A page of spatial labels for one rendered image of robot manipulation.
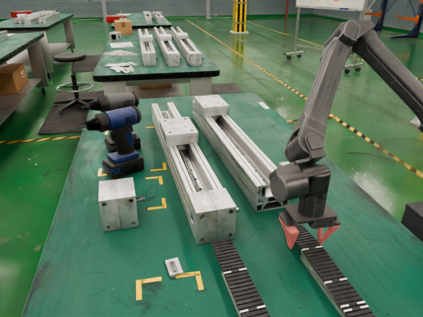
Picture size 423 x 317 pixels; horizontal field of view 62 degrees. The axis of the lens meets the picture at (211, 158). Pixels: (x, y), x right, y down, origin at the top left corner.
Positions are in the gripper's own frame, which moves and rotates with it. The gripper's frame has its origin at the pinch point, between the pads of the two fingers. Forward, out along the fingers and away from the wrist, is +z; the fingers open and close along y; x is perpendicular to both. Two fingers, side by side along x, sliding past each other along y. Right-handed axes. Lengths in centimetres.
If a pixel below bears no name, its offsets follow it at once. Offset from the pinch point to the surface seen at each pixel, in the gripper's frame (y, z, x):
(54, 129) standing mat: 114, 81, -302
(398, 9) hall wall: -780, 11, -933
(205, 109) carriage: 8, -9, -75
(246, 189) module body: 6.2, -0.5, -25.3
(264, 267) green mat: 11.3, 2.6, 3.1
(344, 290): -0.2, -1.0, 16.0
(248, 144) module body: -0.6, -5.8, -43.8
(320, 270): 1.6, -0.7, 9.6
